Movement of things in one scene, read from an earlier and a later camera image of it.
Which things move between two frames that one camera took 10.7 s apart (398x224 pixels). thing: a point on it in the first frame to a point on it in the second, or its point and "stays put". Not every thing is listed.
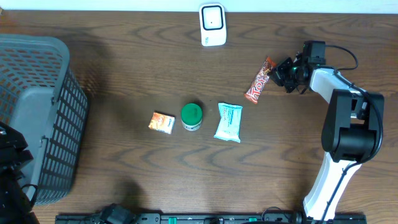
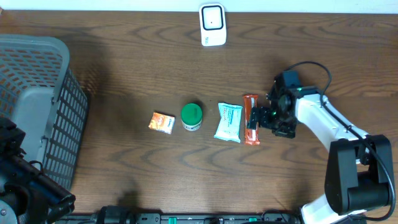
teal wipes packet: x=229 y=129 stays put
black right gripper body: x=295 y=74 to x=282 y=123
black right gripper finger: x=283 y=74 to x=258 y=114
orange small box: x=162 y=122 stays put
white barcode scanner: x=212 y=25 stays put
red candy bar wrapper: x=254 y=89 to x=252 y=116
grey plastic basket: x=43 y=100 stays put
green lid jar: x=191 y=116 stays put
